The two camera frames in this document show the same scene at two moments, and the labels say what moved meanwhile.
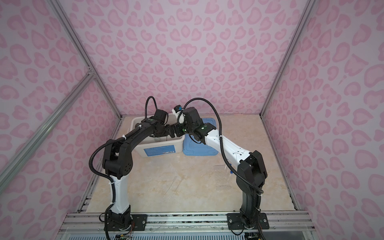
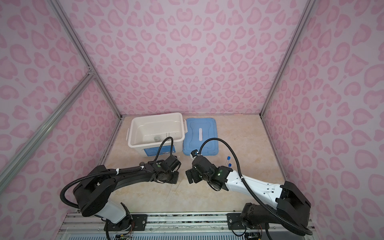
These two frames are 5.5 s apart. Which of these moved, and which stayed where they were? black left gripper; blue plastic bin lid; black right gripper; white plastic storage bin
Moved: black left gripper; black right gripper
Stayed: blue plastic bin lid; white plastic storage bin
